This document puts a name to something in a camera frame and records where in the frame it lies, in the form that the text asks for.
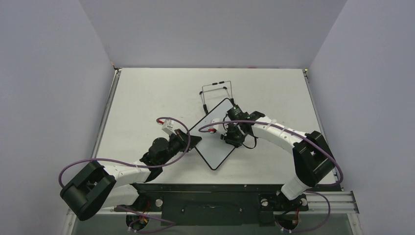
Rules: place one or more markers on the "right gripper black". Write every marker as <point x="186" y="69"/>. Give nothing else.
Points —
<point x="232" y="138"/>

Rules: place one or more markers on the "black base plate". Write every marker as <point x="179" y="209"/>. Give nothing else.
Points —
<point x="224" y="218"/>

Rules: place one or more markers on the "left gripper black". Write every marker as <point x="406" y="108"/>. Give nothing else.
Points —
<point x="182" y="138"/>

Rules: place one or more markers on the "aluminium right side rail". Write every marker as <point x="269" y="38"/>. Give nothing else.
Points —
<point x="307" y="81"/>

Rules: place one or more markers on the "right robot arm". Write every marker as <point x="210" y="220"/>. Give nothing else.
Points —
<point x="313" y="159"/>

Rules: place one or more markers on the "small whiteboard black frame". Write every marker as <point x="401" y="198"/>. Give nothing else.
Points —
<point x="212" y="148"/>

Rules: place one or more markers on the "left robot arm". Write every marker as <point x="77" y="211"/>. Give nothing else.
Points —
<point x="98" y="186"/>

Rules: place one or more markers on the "aluminium left side rail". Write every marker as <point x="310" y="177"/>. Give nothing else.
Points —
<point x="106" y="114"/>

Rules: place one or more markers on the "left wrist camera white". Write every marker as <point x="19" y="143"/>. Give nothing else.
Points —
<point x="167" y="126"/>

